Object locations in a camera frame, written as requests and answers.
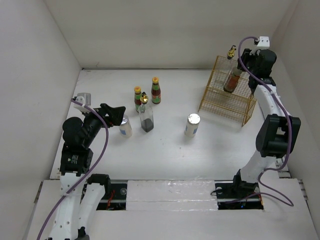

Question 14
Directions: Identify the green label sauce bottle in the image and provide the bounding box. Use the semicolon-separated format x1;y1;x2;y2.
151;77;161;104
134;86;142;113

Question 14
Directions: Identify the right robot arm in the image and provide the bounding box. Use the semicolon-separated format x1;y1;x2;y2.
231;48;301;199

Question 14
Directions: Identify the clear glass pourer bottle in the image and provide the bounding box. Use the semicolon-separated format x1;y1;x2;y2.
218;45;237;85

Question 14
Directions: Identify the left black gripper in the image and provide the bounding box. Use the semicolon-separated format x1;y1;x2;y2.
82;102;125;146

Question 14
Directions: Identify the black cap red label bottle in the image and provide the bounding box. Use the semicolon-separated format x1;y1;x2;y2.
223;66;242;93

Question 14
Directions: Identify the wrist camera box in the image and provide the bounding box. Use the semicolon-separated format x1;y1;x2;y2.
73;92;91;112
254;36;270;50

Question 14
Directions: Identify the glass bottle with dark sauce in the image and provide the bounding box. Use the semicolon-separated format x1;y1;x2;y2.
138;92;154;133

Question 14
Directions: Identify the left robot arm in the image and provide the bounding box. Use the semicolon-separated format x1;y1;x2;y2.
48;99;126;240

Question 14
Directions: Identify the white silver-lid jar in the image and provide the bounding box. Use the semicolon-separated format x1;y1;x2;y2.
184;113;201;138
119;114;133;138

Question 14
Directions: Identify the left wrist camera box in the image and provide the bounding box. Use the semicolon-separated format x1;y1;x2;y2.
73;92;91;112

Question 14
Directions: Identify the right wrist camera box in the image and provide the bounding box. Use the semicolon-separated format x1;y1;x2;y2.
254;36;270;50

